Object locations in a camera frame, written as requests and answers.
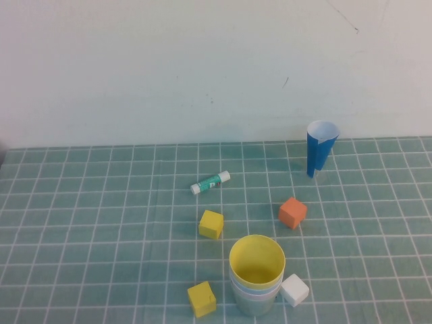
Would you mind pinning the orange cube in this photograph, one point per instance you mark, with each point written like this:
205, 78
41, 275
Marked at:
292, 211

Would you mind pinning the yellow plastic cup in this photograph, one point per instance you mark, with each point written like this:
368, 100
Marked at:
258, 256

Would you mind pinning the green plastic cup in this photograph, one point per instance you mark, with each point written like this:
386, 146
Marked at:
256, 307

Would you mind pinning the yellow cube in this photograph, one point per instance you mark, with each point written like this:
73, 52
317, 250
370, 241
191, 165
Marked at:
211, 224
201, 298

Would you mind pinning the pink plastic cup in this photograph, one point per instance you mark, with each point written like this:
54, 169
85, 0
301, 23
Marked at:
258, 295

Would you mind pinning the teal checkered tablecloth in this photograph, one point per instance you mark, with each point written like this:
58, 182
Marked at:
67, 202

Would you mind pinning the blue paper cone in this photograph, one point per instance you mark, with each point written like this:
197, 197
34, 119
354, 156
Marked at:
315, 152

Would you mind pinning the light blue plastic cup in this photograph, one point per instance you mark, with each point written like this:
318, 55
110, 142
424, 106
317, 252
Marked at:
258, 289

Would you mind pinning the white cube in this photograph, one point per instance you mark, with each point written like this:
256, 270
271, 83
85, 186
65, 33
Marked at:
294, 289

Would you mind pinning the green white glue stick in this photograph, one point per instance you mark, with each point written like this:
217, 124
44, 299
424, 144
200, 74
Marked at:
209, 183

